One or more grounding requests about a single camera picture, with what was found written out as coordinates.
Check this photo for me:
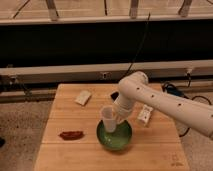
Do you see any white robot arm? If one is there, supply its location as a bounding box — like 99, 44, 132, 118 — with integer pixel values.
113, 71, 213, 140

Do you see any red chili pepper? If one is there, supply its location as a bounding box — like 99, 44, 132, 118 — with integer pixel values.
59, 131, 84, 140

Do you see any white tube bottle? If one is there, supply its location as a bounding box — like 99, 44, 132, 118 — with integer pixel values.
137, 105, 153, 126

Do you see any black hanging cable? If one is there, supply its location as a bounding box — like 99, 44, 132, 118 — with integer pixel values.
121, 12, 152, 78

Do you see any green ceramic bowl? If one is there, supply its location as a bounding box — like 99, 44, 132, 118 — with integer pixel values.
96, 120, 132, 151

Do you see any black smartphone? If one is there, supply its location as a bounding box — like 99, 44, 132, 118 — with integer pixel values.
110, 92, 119, 101

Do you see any black floor cable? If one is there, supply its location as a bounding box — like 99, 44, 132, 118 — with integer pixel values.
161, 72, 213, 138

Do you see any small beige card block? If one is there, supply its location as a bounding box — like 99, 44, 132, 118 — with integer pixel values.
75, 90, 92, 106

